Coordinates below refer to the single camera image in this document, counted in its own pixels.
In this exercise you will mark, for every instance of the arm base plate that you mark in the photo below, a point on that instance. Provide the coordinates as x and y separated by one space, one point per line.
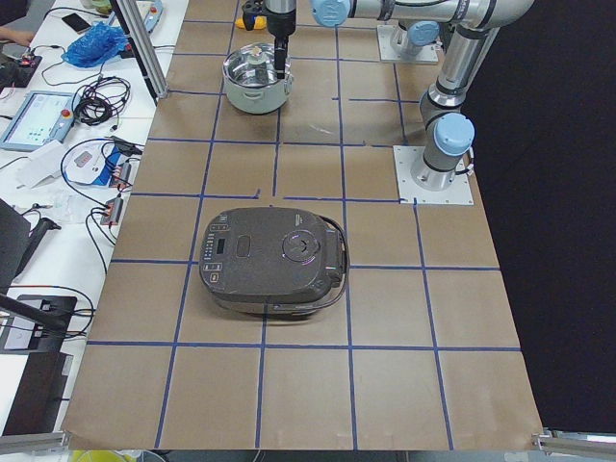
419 184
406 45

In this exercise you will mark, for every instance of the black rice cooker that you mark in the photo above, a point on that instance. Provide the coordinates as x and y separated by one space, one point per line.
274 261

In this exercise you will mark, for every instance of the teach pendant tablet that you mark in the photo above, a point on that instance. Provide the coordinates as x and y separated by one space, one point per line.
43 117

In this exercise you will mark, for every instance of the blue plastic bag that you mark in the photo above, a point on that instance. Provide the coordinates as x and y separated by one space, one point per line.
99 44

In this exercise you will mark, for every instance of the glass pot lid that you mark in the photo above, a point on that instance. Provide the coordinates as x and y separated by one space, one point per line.
252 67

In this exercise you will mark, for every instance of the black smartphone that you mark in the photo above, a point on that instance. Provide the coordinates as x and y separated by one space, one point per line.
76 23

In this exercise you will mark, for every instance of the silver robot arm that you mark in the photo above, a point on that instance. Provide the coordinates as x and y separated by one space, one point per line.
449 135
328 13

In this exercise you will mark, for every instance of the white round device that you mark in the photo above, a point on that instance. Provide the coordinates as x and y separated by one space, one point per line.
91 163

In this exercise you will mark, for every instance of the red usb hub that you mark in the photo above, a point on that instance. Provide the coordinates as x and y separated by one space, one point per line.
112 212
121 176

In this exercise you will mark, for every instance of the white paper sheet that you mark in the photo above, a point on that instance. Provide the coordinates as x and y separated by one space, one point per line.
43 166

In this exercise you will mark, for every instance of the pale green electric pot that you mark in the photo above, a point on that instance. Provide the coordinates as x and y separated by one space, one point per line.
261 101

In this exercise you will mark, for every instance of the aluminium frame post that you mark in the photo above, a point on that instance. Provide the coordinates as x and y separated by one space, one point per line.
130 21

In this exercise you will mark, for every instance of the yellow corn cob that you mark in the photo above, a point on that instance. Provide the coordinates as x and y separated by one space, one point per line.
260 23

